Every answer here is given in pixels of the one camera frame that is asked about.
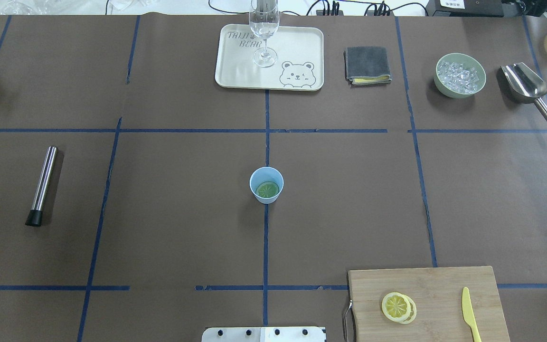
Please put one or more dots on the grey folded cloth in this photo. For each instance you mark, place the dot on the grey folded cloth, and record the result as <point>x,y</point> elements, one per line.
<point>367,65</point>

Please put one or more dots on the clear wine glass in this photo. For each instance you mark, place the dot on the clear wine glass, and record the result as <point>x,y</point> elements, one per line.
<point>264,20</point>

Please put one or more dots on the cream bear tray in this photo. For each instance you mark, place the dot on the cream bear tray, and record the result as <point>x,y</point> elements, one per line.
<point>294,59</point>

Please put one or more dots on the yellow plastic knife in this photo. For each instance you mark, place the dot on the yellow plastic knife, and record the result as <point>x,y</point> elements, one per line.
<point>468,314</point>

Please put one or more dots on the lemon slice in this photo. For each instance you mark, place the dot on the lemon slice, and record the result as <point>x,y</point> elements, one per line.
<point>267,190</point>
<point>394,307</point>
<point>412,311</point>

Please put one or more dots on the green bowl of ice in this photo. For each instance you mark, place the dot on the green bowl of ice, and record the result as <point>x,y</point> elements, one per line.
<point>459,76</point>

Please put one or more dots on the steel muddler black tip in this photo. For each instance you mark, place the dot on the steel muddler black tip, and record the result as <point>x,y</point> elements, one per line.
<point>35,215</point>

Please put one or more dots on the wooden cutting board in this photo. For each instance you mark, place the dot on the wooden cutting board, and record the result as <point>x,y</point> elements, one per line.
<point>437,293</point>

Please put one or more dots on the black power strip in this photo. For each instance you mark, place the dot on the black power strip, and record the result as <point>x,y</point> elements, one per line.
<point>330,8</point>

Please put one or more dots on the white metal mounting plate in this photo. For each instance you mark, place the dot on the white metal mounting plate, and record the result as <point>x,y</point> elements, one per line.
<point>265,334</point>

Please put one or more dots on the light blue cup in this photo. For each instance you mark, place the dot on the light blue cup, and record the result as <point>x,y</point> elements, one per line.
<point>263,174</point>

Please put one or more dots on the black device box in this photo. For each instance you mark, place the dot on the black device box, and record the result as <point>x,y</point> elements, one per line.
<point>486,8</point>

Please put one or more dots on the steel ice scoop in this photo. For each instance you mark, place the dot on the steel ice scoop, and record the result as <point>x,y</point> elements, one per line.
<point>526,86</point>

